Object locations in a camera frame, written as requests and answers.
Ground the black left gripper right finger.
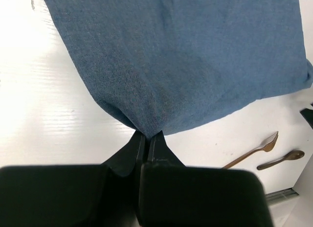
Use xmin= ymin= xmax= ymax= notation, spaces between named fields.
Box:
xmin=139 ymin=133 xmax=273 ymax=227

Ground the copper spoon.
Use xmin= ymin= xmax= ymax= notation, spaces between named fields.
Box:
xmin=257 ymin=150 xmax=305 ymax=171

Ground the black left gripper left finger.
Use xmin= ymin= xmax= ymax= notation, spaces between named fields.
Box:
xmin=0 ymin=133 xmax=146 ymax=227

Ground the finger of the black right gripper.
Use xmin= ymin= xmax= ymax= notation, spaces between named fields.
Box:
xmin=300 ymin=108 xmax=313 ymax=128

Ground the copper fork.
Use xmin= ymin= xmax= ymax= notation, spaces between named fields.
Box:
xmin=223 ymin=131 xmax=279 ymax=169

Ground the blue cloth napkin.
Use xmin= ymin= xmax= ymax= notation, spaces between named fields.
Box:
xmin=44 ymin=0 xmax=313 ymax=137

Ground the aluminium front table rail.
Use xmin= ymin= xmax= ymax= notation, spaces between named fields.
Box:
xmin=266 ymin=188 xmax=299 ymax=205

